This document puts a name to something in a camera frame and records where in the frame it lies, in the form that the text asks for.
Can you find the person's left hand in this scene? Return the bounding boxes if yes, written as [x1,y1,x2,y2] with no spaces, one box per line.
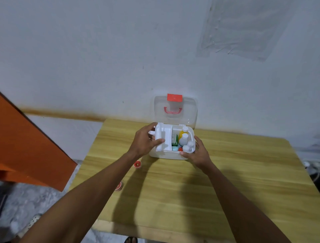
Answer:
[128,122,166,160]

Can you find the person's right hand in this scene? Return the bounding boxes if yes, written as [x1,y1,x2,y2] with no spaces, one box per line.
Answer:
[180,136,213,174]

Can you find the white tray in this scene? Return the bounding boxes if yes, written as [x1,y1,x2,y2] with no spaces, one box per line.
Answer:
[149,122,173,153]

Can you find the white storage box clear lid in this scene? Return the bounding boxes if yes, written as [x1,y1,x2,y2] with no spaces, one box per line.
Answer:
[149,94,198,160]

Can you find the person's right forearm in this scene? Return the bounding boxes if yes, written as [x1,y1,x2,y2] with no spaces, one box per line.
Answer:
[203,164,292,243]

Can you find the person's left forearm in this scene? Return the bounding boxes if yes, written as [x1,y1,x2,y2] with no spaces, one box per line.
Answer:
[19,150,139,243]

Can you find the yellow bottle white cap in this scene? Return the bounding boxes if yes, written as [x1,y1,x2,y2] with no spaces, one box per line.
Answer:
[178,126,189,141]

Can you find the orange board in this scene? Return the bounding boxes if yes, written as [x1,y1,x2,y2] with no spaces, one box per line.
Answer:
[0,92,78,192]

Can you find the clear plastic sheet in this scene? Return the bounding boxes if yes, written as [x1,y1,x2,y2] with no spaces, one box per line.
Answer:
[196,0,296,62]

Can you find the white dotted slipper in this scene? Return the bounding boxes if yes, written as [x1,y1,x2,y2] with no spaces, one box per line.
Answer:
[16,214,43,238]

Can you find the white cables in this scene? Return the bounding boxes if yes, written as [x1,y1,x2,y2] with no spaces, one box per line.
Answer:
[303,160,320,184]

